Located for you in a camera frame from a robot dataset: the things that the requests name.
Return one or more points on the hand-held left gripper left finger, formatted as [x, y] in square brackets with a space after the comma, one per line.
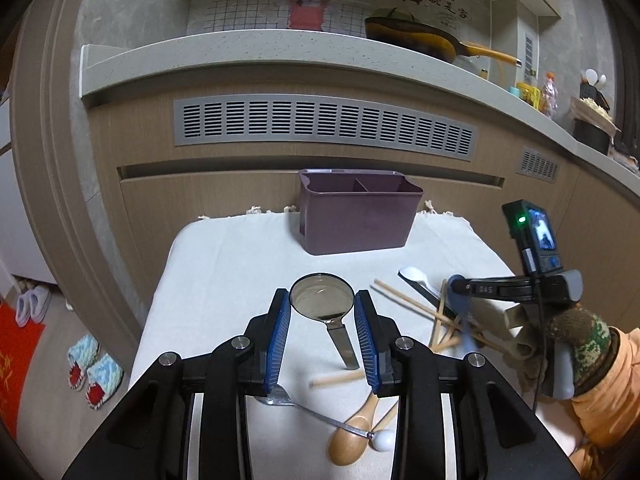
[280, 340]

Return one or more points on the white plastic spoon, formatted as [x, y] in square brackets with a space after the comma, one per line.
[412, 275]

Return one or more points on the cartoon wall sticker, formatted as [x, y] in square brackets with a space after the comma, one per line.
[310, 0]

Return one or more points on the person's right hand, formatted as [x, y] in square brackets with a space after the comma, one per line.
[575, 335]

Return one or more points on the white fringed cloth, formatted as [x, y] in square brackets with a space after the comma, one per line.
[225, 270]

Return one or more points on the large grey vent grille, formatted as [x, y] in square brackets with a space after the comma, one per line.
[325, 125]

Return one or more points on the large steel spoon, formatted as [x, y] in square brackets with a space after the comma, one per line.
[320, 297]

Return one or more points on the white slipper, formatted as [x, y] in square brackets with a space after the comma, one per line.
[24, 307]
[40, 302]

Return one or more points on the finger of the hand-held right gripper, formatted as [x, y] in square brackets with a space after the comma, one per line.
[470, 340]
[500, 290]

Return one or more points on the red floor mat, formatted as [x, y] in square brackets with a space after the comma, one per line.
[17, 370]

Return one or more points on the black pot with utensils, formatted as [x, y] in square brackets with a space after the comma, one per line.
[592, 125]

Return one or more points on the wooden chopstick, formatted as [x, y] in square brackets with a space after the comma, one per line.
[387, 417]
[340, 378]
[450, 342]
[400, 301]
[405, 296]
[440, 310]

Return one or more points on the purple plastic utensil holder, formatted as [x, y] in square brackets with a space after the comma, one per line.
[350, 220]

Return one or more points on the wooden spoon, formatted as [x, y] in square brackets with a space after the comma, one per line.
[347, 447]

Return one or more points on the small grey vent grille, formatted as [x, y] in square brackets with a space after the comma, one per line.
[539, 164]

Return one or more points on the person's right forearm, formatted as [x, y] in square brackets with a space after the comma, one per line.
[615, 390]

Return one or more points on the stone kitchen counter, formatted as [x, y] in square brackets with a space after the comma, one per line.
[250, 55]

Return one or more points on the yellow snack packet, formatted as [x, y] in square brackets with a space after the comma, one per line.
[530, 95]

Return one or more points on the blue knit slipper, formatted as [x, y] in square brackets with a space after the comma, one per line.
[105, 380]
[82, 360]

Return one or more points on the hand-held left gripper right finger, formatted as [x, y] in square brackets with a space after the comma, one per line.
[367, 345]

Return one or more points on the orange-capped clear bottle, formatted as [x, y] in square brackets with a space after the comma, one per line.
[550, 95]

